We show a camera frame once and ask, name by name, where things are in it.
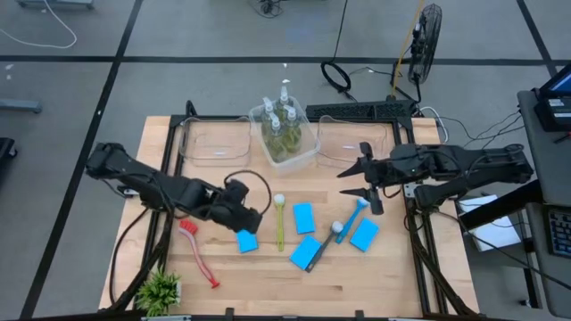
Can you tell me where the blue rectangular sponge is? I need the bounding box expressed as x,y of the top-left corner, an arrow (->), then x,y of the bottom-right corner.
236,228 -> 261,255
288,235 -> 323,271
348,217 -> 381,254
292,202 -> 317,235

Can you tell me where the black slotted base plate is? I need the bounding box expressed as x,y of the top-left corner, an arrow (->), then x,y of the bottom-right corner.
305,99 -> 419,121

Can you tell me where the yellow-green dish brush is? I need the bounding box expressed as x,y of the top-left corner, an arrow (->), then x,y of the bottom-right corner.
272,193 -> 287,253

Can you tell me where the white looped cable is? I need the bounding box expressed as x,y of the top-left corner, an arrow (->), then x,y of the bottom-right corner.
0,0 -> 79,50

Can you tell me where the shallow clear plastic tray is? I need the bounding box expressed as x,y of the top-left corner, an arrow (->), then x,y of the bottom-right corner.
315,114 -> 389,170
178,114 -> 253,169

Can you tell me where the blue dish brush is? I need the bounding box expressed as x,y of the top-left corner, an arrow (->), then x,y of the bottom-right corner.
334,197 -> 371,245

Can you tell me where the black laptop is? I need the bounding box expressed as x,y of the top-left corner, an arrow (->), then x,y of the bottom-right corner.
533,62 -> 571,134

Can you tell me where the yellow hanging cable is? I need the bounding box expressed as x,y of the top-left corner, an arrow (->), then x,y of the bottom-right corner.
390,0 -> 426,98

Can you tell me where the black table frame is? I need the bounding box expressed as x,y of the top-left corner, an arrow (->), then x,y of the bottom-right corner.
106,100 -> 481,318

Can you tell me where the black floor fan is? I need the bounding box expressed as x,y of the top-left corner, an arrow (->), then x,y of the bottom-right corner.
407,3 -> 444,86

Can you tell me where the white board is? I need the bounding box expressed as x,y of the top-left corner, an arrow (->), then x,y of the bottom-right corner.
457,193 -> 524,253

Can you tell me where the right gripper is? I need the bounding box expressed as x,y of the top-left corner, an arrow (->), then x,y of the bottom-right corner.
335,141 -> 405,216

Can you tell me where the red long-handled brush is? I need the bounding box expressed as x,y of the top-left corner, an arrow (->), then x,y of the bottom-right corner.
178,218 -> 221,290

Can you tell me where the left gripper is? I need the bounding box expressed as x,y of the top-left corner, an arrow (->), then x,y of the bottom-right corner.
203,177 -> 264,235

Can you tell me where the black coiled cable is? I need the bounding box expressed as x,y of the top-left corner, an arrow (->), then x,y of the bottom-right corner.
319,0 -> 354,97

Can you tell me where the deep clear plastic bin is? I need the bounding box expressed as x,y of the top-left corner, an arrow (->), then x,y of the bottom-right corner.
248,95 -> 322,177

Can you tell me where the green plant in white pot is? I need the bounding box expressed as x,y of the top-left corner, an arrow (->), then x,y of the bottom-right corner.
134,268 -> 183,318

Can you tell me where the grey desk foot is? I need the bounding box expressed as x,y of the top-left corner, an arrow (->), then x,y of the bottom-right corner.
0,98 -> 44,115

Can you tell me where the black keyboard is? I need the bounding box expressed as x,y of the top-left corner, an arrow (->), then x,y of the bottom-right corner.
546,205 -> 571,259

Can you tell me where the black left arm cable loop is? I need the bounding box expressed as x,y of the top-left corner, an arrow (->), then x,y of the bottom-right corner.
221,169 -> 273,219

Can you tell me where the clear yellow soap pump bottle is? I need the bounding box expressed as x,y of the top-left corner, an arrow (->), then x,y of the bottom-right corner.
261,96 -> 277,135
276,84 -> 294,112
266,113 -> 291,164
283,104 -> 304,155

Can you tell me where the grey side desk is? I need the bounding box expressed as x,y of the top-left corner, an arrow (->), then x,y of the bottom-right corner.
516,88 -> 571,318

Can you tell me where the grey dish brush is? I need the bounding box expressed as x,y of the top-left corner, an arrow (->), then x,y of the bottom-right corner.
304,220 -> 345,274

